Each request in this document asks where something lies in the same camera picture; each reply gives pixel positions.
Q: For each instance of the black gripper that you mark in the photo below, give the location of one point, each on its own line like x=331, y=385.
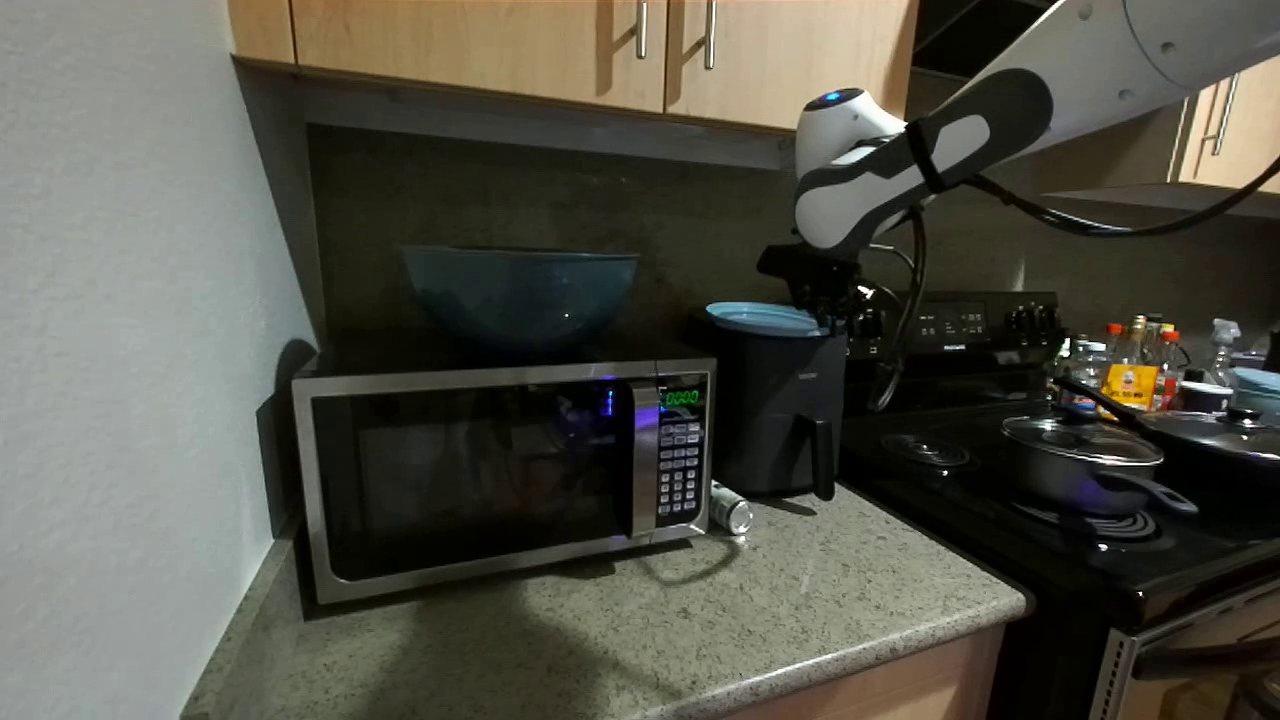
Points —
x=829, y=290

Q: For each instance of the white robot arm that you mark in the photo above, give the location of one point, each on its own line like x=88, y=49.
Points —
x=1077, y=68

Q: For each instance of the black air fryer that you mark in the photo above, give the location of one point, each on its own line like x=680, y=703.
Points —
x=776, y=410

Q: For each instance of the large blue bowl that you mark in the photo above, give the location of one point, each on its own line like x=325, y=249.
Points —
x=520, y=301

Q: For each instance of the small clear bottle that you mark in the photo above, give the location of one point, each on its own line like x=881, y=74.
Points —
x=728, y=511

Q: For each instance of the black range hood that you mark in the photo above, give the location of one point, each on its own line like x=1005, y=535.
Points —
x=967, y=33

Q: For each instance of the wooden upper cabinets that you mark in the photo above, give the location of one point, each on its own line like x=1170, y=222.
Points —
x=724, y=61

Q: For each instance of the yellow container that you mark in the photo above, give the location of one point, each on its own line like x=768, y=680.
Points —
x=1135, y=385

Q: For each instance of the pot with glass lid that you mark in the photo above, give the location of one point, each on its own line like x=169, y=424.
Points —
x=1086, y=467

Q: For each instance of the wooden base cabinet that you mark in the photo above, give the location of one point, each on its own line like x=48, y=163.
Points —
x=946, y=680

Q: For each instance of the black frying pan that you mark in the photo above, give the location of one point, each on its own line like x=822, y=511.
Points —
x=1223, y=456

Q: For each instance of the stainless steel microwave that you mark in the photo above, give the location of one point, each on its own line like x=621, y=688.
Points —
x=446, y=475

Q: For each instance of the black electric stove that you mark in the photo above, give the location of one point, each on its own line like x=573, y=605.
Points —
x=1140, y=619

